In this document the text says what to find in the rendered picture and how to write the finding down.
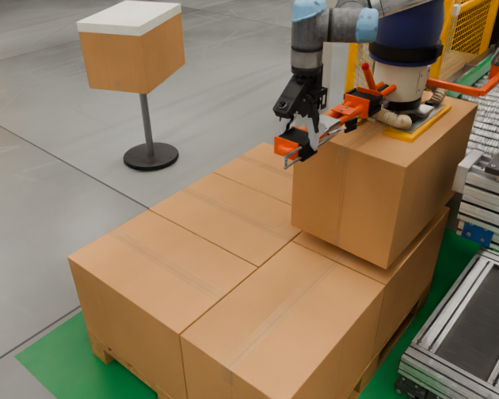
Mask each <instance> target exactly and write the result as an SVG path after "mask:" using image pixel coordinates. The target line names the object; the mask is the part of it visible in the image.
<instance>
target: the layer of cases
mask: <svg viewBox="0 0 499 399"><path fill-rule="evenodd" d="M293 166H294V164H293V165H291V166H290V167H288V169H284V157H282V156H280V155H278V154H274V146H273V145H270V144H268V143H265V142H263V143H262V144H260V145H258V146H256V147H254V148H253V149H251V150H249V151H247V152H246V153H244V154H242V155H241V156H239V157H237V158H235V159H234V160H232V161H230V162H228V163H227V164H225V165H223V166H222V167H220V168H218V169H217V170H215V171H213V173H209V174H208V175H207V176H205V177H203V178H201V179H199V180H198V181H196V182H194V183H193V184H191V185H189V186H188V187H186V188H184V189H182V190H180V191H179V192H177V193H175V194H174V195H172V196H170V197H169V198H167V199H165V200H163V201H162V202H160V203H158V204H156V205H154V206H153V207H151V208H150V209H149V210H146V211H144V212H143V213H141V214H140V215H137V216H135V217H134V218H132V219H131V220H129V221H127V222H126V223H124V224H122V225H121V226H118V227H117V228H116V229H114V230H111V231H110V232H108V233H107V234H105V235H103V236H101V237H100V238H98V239H97V240H95V241H92V242H91V243H89V244H88V245H86V246H84V247H82V248H81V249H79V250H78V251H76V252H74V253H72V254H71V255H69V256H68V257H67V259H68V261H69V265H70V269H71V273H72V276H73V279H74V284H75V287H76V291H77V293H78V299H79V301H80V305H81V308H82V313H83V316H84V319H85V323H86V327H87V330H88V331H89V332H91V333H92V334H93V335H95V337H96V338H98V339H99V340H100V341H102V342H103V343H104V344H106V345H107V346H108V347H109V348H111V349H112V350H113V351H114V352H115V353H116V354H117V355H119V356H120V357H121V358H123V359H124V360H125V361H127V362H128V363H129V364H131V365H132V366H133V367H134V368H135V369H136V370H138V371H139V372H140V373H141V374H143V375H144V376H145V377H147V378H148V379H149V380H151V381H152V382H153V383H154V384H155V385H156V386H158V387H159V388H160V389H161V390H163V391H164V392H165V393H167V394H168V395H169V396H171V397H172V398H173V399H344V397H345V396H346V394H347V393H348V392H349V391H350V389H351V388H352V386H353V385H354V384H355V382H356V381H357V379H358V378H359V377H360V376H361V375H362V373H363V372H364V370H365V369H366V367H367V366H368V364H369V363H370V362H371V360H373V358H374V357H375V355H376V354H377V352H378V351H379V349H380V348H381V347H382V346H383V345H384V343H385V342H386V340H387V339H388V337H389V336H390V335H391V333H392V332H393V331H394V330H395V328H396V327H397V325H398V324H399V322H400V321H401V320H402V319H403V318H404V316H405V315H406V313H407V312H408V310H409V309H410V307H411V306H412V305H413V304H414V303H415V301H416V300H417V298H418V297H419V295H420V294H421V292H422V291H423V290H424V289H425V288H426V286H427V285H428V284H429V282H430V280H431V279H432V276H433V273H434V269H435V266H436V260H437V257H438V254H439V251H440V245H441V242H442V238H443V235H444V230H445V226H446V223H447V220H448V214H449V211H450V208H449V207H445V206H443V207H442V208H441V210H440V211H439V212H438V213H437V214H436V215H435V216H434V217H433V219H432V220H431V221H430V222H429V223H428V224H427V225H426V226H425V228H424V229H423V230H422V231H421V232H420V233H419V234H418V235H417V236H416V237H415V238H414V239H413V240H412V241H411V242H410V244H409V245H408V246H407V247H406V248H405V249H404V250H403V251H402V253H401V254H400V255H399V256H398V257H397V258H396V259H395V261H394V262H393V263H392V264H391V265H390V266H389V267H388V268H387V269H384V268H381V267H380V266H378V265H376V264H373V263H371V262H369V261H367V260H365V259H363V258H361V257H359V256H356V255H354V254H352V253H350V252H348V251H346V250H344V249H341V248H339V247H337V246H335V245H333V244H331V243H329V242H327V241H324V240H322V239H321V238H319V237H316V236H314V235H312V234H309V233H307V232H306V231H304V230H301V229H300V228H297V227H295V226H293V225H291V200H292V183H293Z"/></svg>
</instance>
